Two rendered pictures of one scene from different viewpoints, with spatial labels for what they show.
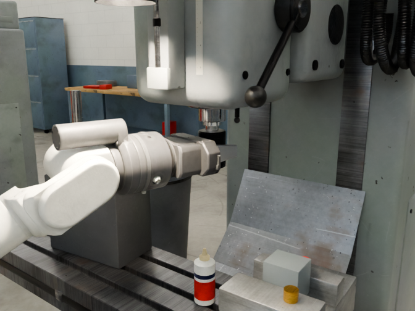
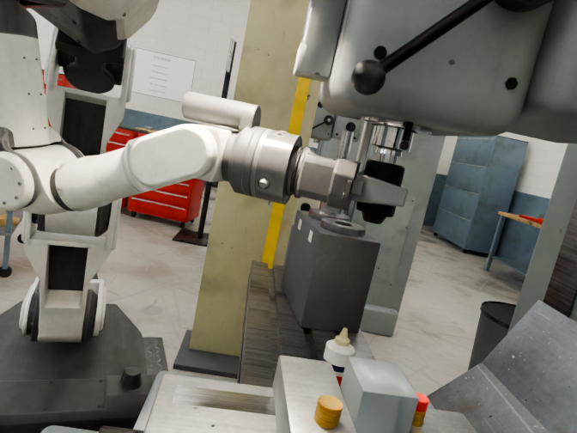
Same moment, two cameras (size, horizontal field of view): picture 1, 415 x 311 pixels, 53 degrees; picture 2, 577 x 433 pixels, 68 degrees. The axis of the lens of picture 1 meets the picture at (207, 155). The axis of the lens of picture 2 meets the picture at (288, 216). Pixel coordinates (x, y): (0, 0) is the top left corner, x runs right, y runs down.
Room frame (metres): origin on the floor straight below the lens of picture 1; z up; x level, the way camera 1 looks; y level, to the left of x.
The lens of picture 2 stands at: (0.26, -0.32, 1.27)
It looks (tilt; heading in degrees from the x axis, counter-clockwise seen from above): 10 degrees down; 47
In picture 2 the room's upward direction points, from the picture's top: 12 degrees clockwise
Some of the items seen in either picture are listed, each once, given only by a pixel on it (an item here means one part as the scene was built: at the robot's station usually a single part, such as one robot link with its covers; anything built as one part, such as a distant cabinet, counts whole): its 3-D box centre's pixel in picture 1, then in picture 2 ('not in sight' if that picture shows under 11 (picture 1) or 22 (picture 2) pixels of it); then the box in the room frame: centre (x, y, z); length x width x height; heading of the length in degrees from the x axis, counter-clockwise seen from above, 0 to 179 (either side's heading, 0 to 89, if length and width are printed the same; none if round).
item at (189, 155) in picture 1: (167, 158); (306, 175); (0.64, 0.06, 1.23); 0.13 x 0.12 x 0.10; 38
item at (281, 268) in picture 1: (286, 276); (373, 404); (0.60, -0.13, 1.04); 0.06 x 0.05 x 0.06; 55
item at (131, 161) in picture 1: (95, 158); (225, 143); (0.57, 0.16, 1.24); 0.11 x 0.11 x 0.11; 38
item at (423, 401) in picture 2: not in sight; (416, 409); (0.62, -0.16, 1.05); 0.02 x 0.02 x 0.03
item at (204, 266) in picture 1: (204, 274); (336, 364); (0.71, 0.01, 0.98); 0.04 x 0.04 x 0.11
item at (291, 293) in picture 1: (291, 294); (328, 411); (0.54, -0.12, 1.05); 0.02 x 0.02 x 0.02
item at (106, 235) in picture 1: (98, 209); (325, 264); (0.93, 0.26, 1.03); 0.22 x 0.12 x 0.20; 60
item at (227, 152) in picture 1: (223, 153); (379, 192); (0.67, -0.03, 1.23); 0.06 x 0.02 x 0.03; 128
